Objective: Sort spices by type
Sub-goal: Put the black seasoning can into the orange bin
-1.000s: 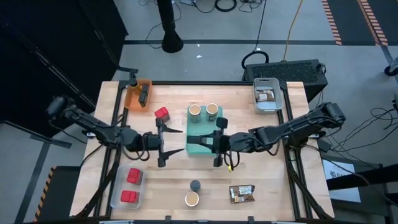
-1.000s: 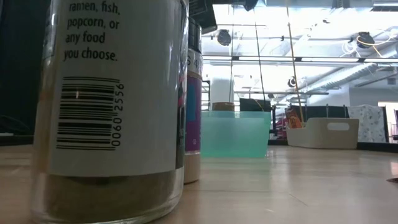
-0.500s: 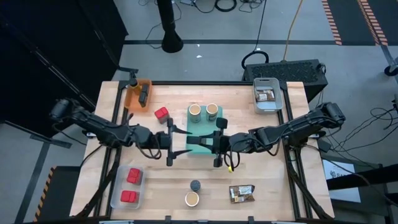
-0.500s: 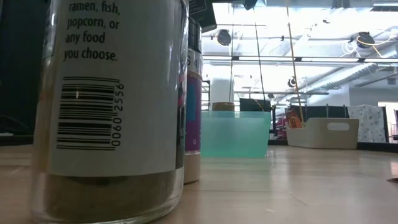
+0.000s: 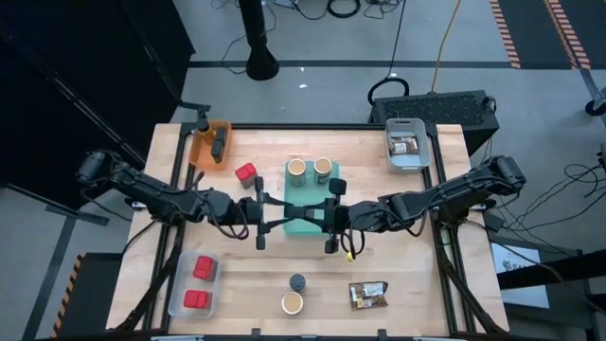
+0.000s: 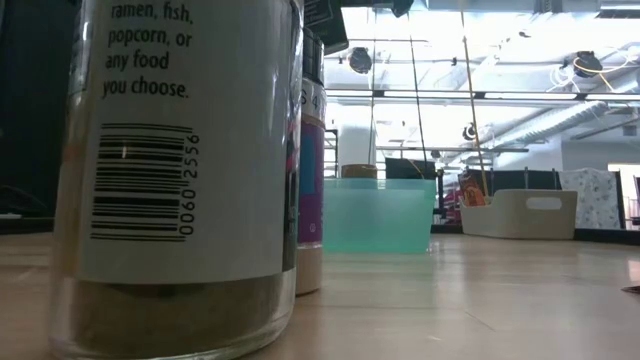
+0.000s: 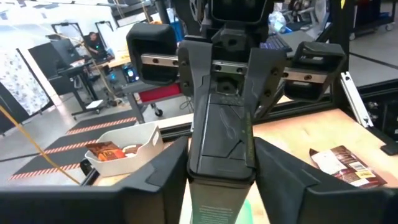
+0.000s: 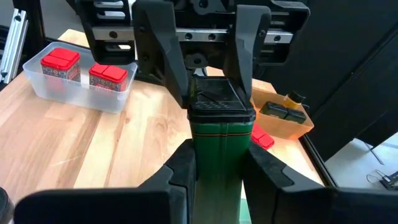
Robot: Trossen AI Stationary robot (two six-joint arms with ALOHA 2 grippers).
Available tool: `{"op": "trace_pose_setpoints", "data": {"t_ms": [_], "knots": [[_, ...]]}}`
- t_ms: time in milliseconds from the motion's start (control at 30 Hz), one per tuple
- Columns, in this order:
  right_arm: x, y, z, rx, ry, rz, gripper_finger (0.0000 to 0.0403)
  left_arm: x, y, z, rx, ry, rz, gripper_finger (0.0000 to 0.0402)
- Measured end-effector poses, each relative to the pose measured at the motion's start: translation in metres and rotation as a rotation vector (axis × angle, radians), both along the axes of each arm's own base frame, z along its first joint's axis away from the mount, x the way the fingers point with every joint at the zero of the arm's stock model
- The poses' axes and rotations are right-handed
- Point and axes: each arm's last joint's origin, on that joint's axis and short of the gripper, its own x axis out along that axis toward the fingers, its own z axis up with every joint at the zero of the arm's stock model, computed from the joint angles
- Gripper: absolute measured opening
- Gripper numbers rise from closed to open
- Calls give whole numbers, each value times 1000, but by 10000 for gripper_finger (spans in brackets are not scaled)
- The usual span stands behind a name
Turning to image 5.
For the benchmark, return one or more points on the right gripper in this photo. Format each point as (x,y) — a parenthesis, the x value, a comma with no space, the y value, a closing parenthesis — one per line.
(341,215)

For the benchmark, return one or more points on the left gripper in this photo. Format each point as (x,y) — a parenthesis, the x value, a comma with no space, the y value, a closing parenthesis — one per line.
(248,213)

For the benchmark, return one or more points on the teal plastic bin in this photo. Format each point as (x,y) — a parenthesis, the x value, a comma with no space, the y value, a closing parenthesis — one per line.
(308,189)

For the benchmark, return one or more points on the tan lid glass spice jar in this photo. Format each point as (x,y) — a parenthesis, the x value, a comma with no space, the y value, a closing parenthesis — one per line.
(323,166)
(297,166)

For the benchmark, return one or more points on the red lid spice tin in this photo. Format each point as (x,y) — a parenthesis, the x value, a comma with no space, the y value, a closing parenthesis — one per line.
(204,267)
(196,299)
(245,170)

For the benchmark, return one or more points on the garlic powder bottle black cap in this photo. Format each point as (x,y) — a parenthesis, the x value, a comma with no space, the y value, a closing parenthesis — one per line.
(297,282)

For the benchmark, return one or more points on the paper cup front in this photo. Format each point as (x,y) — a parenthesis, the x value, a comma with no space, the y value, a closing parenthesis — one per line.
(292,303)

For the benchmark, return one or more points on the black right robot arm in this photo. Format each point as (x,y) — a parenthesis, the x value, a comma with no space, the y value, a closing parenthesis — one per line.
(450,189)

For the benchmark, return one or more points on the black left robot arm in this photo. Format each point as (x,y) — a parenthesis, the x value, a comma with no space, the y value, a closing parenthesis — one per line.
(161,199)

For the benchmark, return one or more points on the orange plastic bin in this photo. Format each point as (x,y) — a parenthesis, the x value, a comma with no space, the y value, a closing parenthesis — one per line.
(201,154)

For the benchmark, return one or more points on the grey plastic bin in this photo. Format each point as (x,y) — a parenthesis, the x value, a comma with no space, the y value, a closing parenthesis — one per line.
(407,163)

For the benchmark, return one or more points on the clear plastic bin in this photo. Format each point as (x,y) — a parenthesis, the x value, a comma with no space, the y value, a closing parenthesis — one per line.
(182,272)

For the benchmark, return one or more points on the black computer case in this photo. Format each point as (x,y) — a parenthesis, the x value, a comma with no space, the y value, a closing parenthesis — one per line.
(433,109)

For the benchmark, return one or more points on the black floor stand pole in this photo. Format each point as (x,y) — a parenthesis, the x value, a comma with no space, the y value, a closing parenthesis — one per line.
(258,47)

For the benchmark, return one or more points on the black power adapter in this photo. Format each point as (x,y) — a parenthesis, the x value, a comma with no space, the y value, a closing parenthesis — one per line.
(494,220)

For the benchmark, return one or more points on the black platform hazard stripes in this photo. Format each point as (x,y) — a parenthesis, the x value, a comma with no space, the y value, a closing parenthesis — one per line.
(92,293)

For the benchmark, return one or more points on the white printed sign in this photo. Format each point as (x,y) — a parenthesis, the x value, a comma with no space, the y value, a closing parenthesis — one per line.
(513,265)

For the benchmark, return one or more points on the black partition foot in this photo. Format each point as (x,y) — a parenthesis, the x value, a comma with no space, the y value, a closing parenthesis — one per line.
(71,212)

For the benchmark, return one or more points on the black metal beam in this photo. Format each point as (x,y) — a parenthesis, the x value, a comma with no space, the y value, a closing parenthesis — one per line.
(558,270)

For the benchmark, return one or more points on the black partition curtain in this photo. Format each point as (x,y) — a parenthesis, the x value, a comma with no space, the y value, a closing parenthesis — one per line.
(71,71)

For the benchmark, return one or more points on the black mat orange stripes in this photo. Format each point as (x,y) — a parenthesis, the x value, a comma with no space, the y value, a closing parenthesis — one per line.
(535,33)

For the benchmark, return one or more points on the black caster wheel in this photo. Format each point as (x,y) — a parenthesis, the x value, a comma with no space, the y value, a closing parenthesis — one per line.
(594,108)

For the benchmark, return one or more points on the black table frame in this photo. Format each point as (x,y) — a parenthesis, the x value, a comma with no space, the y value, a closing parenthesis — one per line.
(308,126)

